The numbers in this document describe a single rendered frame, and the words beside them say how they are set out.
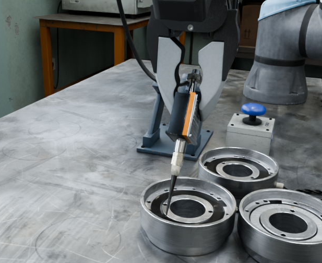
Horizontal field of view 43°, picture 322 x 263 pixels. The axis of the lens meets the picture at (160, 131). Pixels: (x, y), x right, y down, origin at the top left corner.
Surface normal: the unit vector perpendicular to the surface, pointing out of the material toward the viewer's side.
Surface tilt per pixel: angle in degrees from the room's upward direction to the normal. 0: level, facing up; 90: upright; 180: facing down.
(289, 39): 106
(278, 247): 90
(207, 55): 90
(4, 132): 0
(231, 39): 90
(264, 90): 72
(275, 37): 93
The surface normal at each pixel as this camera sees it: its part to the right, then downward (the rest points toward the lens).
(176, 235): -0.29, 0.34
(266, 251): -0.62, 0.26
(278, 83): -0.20, 0.05
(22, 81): 0.95, 0.15
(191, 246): 0.03, 0.37
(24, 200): 0.04, -0.93
